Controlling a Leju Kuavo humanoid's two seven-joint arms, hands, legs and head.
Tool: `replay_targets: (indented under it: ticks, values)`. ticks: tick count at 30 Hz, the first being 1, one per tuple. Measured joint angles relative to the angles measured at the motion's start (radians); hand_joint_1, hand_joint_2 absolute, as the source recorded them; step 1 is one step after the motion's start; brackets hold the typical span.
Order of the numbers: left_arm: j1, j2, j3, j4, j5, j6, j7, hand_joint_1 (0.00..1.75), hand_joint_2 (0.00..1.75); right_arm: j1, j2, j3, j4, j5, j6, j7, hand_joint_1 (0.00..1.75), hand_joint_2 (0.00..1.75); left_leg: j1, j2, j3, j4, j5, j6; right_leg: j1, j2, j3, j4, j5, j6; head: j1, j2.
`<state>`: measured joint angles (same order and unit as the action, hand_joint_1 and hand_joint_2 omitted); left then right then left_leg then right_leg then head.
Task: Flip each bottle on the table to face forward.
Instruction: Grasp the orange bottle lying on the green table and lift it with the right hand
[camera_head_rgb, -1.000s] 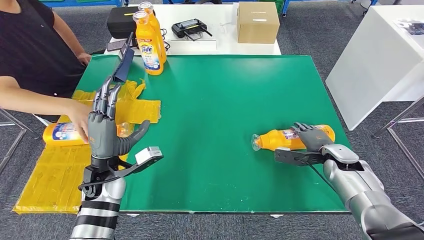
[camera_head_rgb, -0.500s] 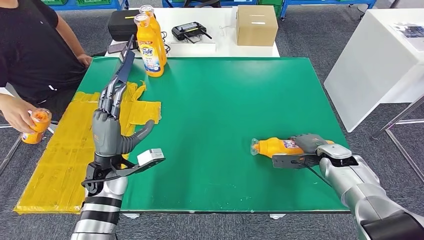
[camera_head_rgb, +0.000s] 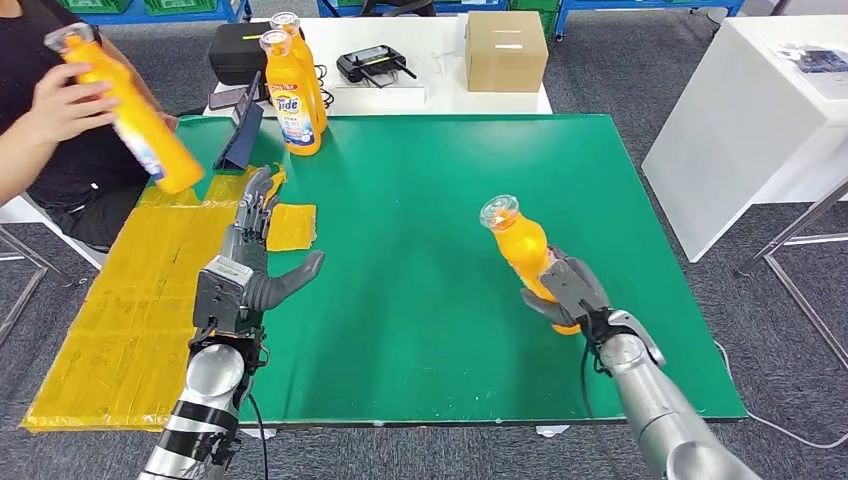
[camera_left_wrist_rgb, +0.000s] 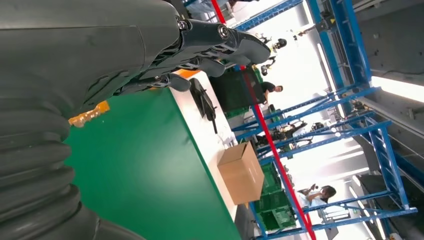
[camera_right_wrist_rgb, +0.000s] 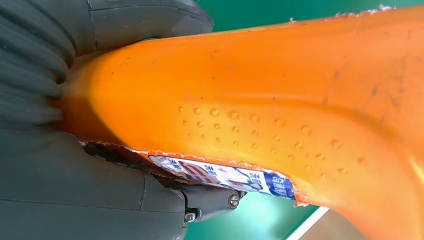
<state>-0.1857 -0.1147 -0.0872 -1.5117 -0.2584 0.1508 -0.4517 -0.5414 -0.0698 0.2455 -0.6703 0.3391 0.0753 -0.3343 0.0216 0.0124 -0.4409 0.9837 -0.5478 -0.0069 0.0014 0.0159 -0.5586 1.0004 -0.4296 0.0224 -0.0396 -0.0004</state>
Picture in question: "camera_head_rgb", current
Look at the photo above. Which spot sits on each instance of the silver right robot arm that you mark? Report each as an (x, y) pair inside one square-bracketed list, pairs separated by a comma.
[(656, 411)]

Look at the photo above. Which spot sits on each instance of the white desk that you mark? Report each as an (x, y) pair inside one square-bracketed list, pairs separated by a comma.
[(732, 146)]

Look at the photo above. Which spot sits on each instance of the yellow taped plastic sheet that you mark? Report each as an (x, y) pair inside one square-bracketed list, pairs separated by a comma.
[(132, 298)]

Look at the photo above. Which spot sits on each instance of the black carrying case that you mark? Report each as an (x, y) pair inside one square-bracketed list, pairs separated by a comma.
[(235, 53)]

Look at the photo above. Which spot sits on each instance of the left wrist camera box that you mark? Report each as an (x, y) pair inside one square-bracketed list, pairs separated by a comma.
[(222, 298)]

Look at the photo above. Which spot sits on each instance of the person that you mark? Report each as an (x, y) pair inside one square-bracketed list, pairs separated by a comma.
[(73, 172)]

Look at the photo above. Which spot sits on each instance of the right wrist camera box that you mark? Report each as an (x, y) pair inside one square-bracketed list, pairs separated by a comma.
[(570, 285)]

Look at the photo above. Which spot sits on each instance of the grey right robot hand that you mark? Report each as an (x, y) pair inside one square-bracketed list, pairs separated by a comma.
[(546, 312)]

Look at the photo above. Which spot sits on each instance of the person's left hand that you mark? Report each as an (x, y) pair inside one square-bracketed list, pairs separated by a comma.
[(169, 121)]

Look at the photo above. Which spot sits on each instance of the green plastic crate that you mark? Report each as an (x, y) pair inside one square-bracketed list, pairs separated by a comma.
[(93, 4), (533, 16), (179, 5)]

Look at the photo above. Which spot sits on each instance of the dark printed booklet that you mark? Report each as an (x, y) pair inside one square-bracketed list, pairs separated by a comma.
[(815, 60)]

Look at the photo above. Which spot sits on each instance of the person's right forearm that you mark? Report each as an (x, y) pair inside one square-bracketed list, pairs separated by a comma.
[(20, 166)]

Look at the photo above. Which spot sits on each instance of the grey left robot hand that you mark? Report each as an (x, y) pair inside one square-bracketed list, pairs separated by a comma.
[(248, 245)]

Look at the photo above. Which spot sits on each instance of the brown cardboard box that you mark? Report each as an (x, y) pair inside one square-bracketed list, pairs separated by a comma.
[(507, 56)]

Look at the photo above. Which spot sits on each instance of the white chair with metal legs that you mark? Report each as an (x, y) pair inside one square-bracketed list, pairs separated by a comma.
[(13, 212)]

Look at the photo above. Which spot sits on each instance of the tablet in blue cover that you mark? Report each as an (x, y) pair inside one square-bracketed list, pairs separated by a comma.
[(242, 139)]

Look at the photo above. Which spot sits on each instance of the person's right hand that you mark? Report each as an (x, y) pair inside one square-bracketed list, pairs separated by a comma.
[(60, 106)]

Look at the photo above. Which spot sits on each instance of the metal table leg frame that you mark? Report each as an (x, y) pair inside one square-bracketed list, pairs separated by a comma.
[(795, 295)]

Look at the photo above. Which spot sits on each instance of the orange Tide detergent bottle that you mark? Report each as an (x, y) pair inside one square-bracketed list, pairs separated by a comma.
[(291, 112), (311, 66), (152, 142), (523, 248)]

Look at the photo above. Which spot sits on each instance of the blue shelf frame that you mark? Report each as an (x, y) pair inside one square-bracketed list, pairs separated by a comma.
[(662, 5), (228, 10)]

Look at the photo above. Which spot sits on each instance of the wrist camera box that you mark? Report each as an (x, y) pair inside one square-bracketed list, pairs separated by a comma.
[(570, 285), (222, 298)]

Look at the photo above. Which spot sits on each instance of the black remote controller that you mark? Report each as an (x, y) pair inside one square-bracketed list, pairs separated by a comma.
[(371, 63)]

